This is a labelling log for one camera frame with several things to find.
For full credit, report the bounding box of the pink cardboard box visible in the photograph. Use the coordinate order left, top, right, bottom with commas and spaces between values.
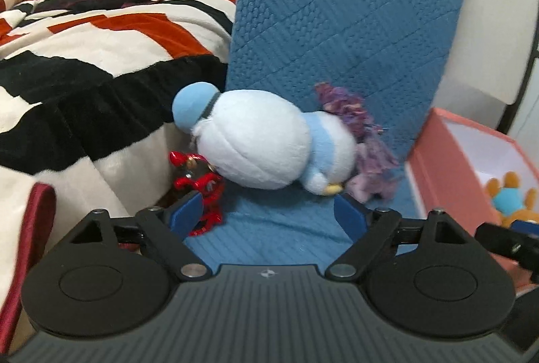
406, 107, 539, 288

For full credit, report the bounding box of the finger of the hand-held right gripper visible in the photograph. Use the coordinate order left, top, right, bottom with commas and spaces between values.
475, 220, 539, 283

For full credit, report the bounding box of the beige folding chair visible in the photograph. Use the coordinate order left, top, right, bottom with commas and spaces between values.
434, 0, 539, 136

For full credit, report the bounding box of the orange and blue plush toy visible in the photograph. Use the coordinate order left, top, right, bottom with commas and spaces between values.
484, 171, 539, 229

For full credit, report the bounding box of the red black white striped blanket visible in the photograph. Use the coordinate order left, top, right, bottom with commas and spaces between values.
0, 0, 240, 330

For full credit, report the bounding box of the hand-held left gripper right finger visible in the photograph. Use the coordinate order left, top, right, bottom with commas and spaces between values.
326, 194, 478, 283

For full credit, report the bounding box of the purple yarn-haired plush toy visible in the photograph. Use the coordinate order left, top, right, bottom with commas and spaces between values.
315, 83, 401, 201

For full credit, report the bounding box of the red action figure toy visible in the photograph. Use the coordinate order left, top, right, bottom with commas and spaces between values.
168, 150, 226, 237

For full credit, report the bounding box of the dark red cloth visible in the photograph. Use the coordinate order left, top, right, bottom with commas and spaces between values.
0, 183, 57, 351

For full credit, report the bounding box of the blue quilted cover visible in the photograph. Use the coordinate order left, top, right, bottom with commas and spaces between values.
181, 0, 472, 267

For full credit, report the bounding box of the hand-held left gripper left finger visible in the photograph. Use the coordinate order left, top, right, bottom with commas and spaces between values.
65, 192, 213, 283

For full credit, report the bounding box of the white and blue duck plush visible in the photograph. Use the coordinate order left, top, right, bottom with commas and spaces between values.
172, 82, 358, 195

